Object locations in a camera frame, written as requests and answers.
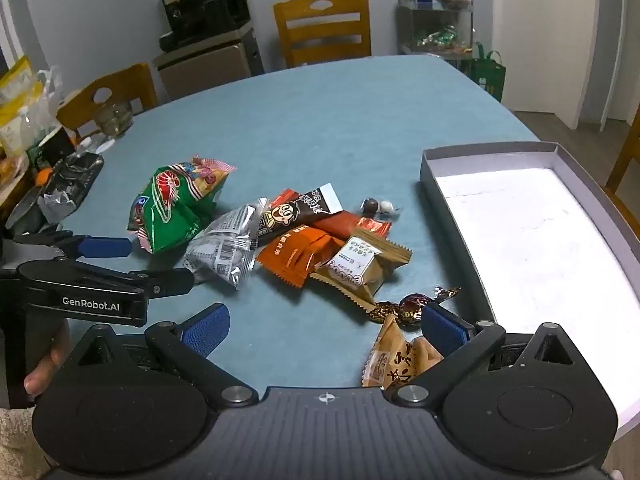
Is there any black box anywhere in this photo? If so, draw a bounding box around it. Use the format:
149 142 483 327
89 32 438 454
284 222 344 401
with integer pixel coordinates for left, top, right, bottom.
27 127 76 166

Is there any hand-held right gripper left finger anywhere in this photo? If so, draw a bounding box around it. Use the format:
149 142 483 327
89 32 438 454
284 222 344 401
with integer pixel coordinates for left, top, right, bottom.
70 303 260 407

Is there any wooden chair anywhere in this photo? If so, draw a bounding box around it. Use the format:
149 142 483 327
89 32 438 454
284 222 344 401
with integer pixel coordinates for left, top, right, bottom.
602 105 640 241
272 0 373 68
56 62 160 131

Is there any grey beige cabinet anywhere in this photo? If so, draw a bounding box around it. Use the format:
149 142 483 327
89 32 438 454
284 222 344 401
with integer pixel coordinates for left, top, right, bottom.
151 35 265 101

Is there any person's left hand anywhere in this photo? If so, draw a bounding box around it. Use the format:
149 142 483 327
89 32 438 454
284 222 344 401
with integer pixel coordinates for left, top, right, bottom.
24 317 72 396

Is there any metal storage cart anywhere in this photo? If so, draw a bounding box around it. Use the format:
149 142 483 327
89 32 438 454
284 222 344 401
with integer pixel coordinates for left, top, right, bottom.
397 0 475 56

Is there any yellow plastic bag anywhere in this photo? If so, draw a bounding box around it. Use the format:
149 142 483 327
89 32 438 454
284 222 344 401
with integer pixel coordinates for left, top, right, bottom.
0 55 33 126

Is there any red long snack packet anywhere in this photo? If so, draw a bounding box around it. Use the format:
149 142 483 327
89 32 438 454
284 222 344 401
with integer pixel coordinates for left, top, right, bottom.
320 212 392 241

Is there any dark cartoon stick packet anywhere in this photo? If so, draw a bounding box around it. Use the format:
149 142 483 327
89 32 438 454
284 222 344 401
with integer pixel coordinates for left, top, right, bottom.
256 182 345 248

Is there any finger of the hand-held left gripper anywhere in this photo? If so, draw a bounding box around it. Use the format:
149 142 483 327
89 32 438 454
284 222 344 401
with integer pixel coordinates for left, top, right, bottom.
65 259 196 297
10 230 133 262

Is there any black tray with crumpled foil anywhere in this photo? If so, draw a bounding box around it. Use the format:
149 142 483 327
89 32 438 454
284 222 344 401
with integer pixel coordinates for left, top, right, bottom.
37 152 106 223

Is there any green snack bag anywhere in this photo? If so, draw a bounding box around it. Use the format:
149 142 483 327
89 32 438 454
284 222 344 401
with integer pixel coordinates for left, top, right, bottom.
127 157 238 255

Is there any silver foil snack packet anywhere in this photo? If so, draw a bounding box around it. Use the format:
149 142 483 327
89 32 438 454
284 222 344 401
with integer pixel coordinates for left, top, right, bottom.
182 197 269 291

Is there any clear plastic bag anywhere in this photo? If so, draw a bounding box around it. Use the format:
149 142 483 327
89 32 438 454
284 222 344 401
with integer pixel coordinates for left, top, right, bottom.
30 67 66 126

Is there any green tote bag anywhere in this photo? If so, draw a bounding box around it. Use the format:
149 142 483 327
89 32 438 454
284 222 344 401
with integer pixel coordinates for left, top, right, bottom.
460 42 507 103

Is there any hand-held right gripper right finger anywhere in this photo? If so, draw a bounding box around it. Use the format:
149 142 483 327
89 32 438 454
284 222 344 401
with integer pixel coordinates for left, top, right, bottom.
391 303 577 406

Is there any tan pastry packet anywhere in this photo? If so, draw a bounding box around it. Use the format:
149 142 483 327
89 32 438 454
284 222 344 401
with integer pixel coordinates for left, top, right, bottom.
361 314 445 391

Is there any green wrapped snacks pile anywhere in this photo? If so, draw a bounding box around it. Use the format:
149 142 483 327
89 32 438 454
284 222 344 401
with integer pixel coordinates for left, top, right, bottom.
415 25 473 53

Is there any orange snack packet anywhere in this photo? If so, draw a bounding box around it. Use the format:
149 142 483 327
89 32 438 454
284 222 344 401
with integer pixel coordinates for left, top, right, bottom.
255 225 346 289

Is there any beige pastry packet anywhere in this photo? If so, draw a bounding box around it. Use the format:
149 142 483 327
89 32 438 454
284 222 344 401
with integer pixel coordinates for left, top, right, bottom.
308 227 413 313

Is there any grey cardboard box tray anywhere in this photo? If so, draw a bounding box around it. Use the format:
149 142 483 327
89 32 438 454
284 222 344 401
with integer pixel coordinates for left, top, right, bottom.
419 141 640 443

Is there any black oven appliance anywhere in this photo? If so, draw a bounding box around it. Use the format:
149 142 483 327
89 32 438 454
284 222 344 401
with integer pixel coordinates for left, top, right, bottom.
159 0 253 53

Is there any brown foil candy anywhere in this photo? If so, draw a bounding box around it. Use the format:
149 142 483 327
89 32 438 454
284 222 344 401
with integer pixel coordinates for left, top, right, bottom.
367 286 462 331

